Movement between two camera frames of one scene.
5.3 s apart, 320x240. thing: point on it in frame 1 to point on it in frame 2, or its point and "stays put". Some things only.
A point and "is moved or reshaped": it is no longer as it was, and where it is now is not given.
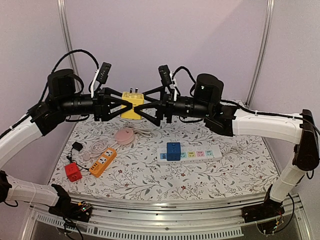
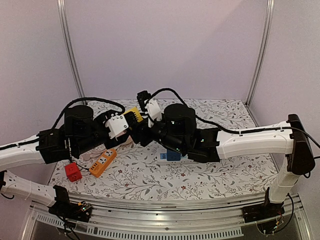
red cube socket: (73, 172) stays put
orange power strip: (99, 166) stays put
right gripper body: (166, 106) to (144, 137)
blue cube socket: (173, 151) stays put
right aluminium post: (270, 13) stays put
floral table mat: (138, 155) stays put
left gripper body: (98, 105) to (113, 144)
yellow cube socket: (135, 98) is moved or reshaped
